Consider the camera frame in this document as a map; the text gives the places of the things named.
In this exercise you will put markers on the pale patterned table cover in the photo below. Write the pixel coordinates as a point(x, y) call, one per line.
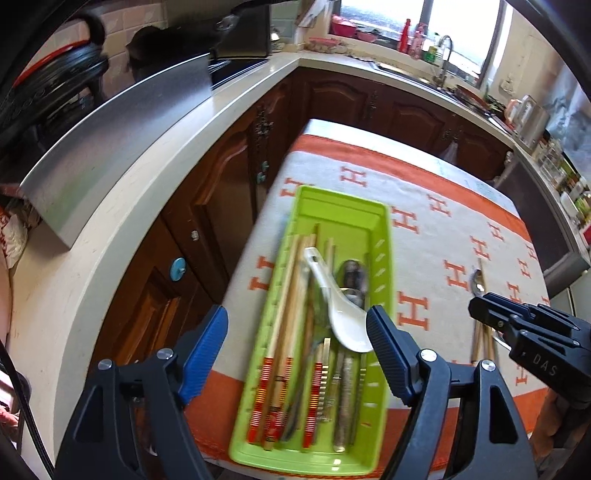
point(351, 142)

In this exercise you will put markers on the orange and beige printed blanket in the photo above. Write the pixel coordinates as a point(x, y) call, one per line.
point(429, 249)

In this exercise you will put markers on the teal cabinet knob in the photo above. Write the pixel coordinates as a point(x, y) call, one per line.
point(263, 173)

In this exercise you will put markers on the grey blue wall poster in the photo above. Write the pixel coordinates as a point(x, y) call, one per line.
point(575, 124)

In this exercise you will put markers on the small silver teapot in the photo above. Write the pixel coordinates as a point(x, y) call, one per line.
point(277, 40)

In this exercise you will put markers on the green plastic utensil tray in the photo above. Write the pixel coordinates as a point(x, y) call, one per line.
point(341, 212)

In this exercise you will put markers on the grey refrigerator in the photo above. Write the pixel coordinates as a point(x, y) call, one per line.
point(577, 295)

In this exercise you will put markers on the person's right hand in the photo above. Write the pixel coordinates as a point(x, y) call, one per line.
point(547, 424)

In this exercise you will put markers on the chopsticks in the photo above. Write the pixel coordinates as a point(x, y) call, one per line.
point(490, 344)

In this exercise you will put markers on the stainless electric kettle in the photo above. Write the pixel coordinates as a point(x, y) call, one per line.
point(531, 122)

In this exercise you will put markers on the green dish soap bottle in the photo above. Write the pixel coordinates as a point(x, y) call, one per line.
point(431, 50)

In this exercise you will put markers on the white cutting board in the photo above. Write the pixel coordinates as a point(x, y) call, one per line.
point(316, 14)

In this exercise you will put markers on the white and red printed bag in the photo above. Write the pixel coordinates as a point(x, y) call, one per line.
point(11, 230)

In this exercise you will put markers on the black gas stove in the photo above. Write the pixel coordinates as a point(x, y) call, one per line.
point(235, 71)

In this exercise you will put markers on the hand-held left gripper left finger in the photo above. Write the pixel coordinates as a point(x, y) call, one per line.
point(207, 350)

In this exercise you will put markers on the red pan with dishes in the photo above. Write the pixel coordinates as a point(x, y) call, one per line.
point(471, 96)

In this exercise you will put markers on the blue round cabinet knob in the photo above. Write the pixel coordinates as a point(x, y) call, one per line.
point(178, 269)

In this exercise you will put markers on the stainless steel splash guard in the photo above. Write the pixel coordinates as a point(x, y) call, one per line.
point(115, 138)

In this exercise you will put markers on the red plastic basin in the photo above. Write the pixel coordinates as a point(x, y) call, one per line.
point(344, 25)

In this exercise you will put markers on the large steel spoon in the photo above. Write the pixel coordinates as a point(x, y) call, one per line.
point(353, 274)

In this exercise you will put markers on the hanging clear plastic bag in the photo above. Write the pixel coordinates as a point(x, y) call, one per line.
point(450, 152)

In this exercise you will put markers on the steel kitchen sink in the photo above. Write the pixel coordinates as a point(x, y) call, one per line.
point(406, 71)

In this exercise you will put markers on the food container with red lid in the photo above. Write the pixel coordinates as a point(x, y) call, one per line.
point(324, 44)

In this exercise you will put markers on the kitchen window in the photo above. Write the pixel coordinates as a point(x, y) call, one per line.
point(383, 14)

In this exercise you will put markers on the white ceramic soup spoon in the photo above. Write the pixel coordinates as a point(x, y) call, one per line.
point(344, 323)

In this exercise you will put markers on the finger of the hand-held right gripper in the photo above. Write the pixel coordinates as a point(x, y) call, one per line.
point(485, 310)
point(505, 301)

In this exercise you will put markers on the red bottle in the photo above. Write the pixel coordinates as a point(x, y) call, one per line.
point(405, 34)

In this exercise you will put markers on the clear glass jar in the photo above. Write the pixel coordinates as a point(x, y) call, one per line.
point(549, 157)

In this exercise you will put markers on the white kitchen countertop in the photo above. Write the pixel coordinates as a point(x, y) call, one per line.
point(115, 230)

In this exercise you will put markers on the steel kitchen faucet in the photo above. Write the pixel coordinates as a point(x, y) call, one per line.
point(445, 60)

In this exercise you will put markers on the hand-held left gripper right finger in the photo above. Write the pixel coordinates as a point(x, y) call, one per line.
point(388, 355)

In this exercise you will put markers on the dark wooden base cabinets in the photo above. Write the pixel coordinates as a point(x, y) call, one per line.
point(221, 184)

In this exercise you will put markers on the pink plastic basin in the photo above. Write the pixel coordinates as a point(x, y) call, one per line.
point(367, 35)

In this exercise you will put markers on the black wok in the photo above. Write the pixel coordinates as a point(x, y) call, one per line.
point(152, 46)

